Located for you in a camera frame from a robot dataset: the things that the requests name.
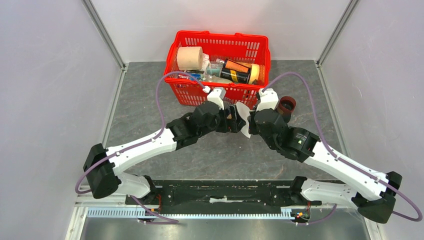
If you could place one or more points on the white paper coffee filter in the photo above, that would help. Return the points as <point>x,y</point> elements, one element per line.
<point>244,112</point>

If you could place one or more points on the aluminium frame post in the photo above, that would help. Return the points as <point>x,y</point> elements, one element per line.
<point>346,15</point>
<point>101,28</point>

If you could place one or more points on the white slotted cable duct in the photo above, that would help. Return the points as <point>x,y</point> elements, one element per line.
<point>140,213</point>

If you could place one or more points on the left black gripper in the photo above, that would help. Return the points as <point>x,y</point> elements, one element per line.
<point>235,124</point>

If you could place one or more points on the blue red small box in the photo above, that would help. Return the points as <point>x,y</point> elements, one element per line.
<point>191,75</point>

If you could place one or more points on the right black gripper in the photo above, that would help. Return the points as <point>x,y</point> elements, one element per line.
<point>251,123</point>

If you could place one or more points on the right aluminium frame post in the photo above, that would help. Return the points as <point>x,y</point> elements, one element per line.
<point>346,15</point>

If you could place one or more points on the clear plastic bottle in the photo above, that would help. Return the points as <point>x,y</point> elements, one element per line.
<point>213,70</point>

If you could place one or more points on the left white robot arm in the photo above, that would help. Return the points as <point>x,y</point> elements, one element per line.
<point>105,168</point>

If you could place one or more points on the dark red black cup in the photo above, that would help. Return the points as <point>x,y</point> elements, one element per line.
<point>286,107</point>

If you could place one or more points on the beige paper towel roll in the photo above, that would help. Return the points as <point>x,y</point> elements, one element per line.
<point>189,58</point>

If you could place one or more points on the left aluminium frame post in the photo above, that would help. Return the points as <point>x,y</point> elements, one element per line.
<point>101,28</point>

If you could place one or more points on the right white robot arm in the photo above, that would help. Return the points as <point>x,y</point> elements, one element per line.
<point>369,191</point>

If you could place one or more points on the black orange can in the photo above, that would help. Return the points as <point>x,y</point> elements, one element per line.
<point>234,71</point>

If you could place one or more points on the red plastic shopping basket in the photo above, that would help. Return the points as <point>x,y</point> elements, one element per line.
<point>240,63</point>

